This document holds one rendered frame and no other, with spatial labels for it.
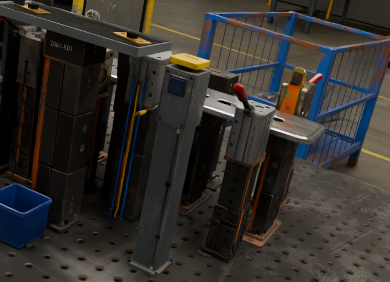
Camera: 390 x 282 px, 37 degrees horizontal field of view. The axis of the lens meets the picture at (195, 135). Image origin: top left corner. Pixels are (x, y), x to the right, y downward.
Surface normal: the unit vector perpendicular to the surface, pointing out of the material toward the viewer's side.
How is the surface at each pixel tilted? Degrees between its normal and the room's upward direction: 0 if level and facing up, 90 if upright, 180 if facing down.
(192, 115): 90
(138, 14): 90
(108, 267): 0
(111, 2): 89
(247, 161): 90
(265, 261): 0
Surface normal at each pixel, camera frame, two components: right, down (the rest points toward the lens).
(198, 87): 0.88, 0.31
